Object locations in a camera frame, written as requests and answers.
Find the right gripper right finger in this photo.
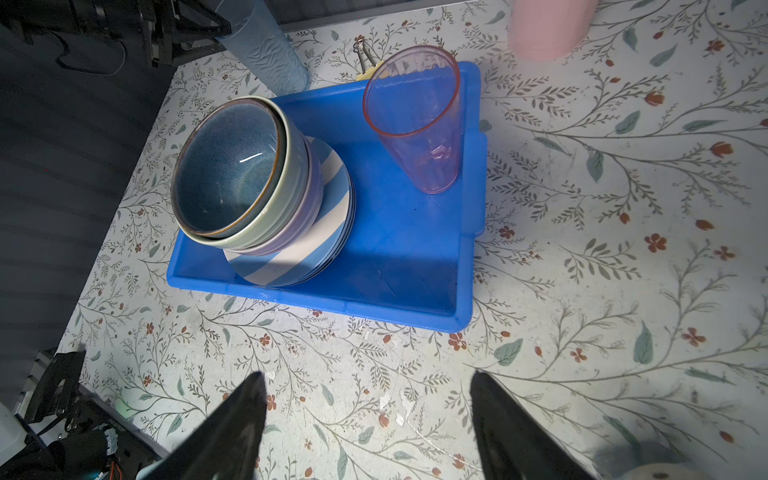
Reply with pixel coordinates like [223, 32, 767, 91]
[470, 371, 592, 480]

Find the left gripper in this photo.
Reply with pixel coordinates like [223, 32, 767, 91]
[1, 0, 232, 68]

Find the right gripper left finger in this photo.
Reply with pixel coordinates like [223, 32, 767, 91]
[140, 372, 267, 479]

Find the blue translucent tumbler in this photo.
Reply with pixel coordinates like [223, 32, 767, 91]
[214, 0, 311, 96]

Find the blue grey bowl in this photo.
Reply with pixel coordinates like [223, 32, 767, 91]
[171, 97, 287, 239]

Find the green bowl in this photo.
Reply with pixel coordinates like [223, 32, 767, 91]
[176, 96, 310, 249]

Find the pink bowl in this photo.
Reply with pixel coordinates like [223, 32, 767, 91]
[238, 136, 324, 256]

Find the pink translucent tumbler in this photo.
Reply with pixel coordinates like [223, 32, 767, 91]
[362, 46, 462, 194]

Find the blue plastic bin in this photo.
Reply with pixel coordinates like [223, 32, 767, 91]
[166, 61, 488, 333]

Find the pink pencil cup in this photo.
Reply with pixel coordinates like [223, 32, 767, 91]
[508, 0, 599, 61]

